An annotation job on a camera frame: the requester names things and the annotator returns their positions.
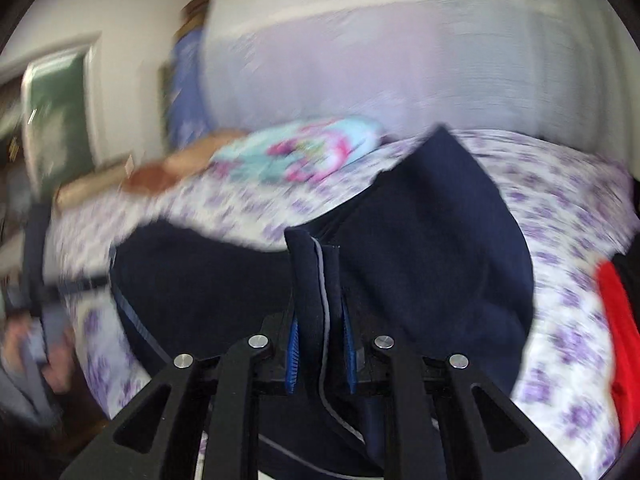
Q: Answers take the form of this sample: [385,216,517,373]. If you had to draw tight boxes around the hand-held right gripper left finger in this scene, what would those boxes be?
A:
[59,307,303,480]

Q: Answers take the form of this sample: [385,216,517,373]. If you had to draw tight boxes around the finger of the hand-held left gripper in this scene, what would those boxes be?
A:
[49,274,113,298]

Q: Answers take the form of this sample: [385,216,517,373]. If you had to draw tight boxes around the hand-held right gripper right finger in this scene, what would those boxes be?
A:
[340,292,581,480]

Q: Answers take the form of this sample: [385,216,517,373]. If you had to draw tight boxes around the navy blue pants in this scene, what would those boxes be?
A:
[107,125,536,480]

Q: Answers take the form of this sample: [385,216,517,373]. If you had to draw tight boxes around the person's left hand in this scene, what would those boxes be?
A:
[0,315,77,397]

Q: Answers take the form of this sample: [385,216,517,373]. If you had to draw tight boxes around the green window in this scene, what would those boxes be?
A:
[20,45,98,186]

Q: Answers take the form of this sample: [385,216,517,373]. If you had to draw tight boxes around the light blue floral pillow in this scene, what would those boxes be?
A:
[210,116,387,186]

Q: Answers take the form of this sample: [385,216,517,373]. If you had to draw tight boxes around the purple floral bed sheet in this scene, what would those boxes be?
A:
[47,127,637,480]

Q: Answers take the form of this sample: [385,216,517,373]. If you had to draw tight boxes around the red cloth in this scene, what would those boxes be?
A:
[595,260,640,446]

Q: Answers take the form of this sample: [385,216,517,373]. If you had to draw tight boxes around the black cloth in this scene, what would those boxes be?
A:
[607,252,640,291]

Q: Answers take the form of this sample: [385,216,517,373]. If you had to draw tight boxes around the white lace cover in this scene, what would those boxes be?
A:
[202,0,632,161]

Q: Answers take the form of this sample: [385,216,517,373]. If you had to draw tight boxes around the blue wall poster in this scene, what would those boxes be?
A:
[162,27,213,147]

